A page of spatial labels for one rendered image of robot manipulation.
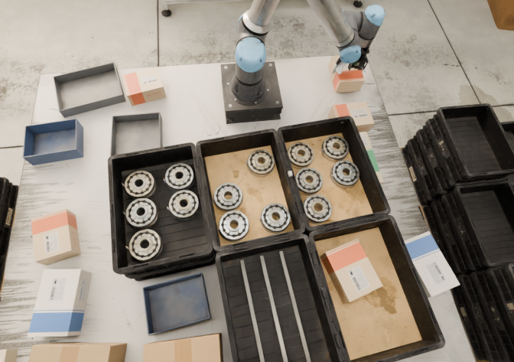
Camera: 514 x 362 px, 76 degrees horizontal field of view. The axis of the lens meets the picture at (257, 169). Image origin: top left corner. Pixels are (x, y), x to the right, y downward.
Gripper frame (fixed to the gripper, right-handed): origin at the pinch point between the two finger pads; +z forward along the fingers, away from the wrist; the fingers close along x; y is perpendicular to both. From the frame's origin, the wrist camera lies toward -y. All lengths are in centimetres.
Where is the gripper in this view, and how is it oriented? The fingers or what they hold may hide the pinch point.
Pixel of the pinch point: (346, 71)
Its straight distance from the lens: 166.9
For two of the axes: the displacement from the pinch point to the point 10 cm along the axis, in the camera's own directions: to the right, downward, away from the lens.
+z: -0.6, 4.2, 9.1
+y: 1.3, 9.0, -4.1
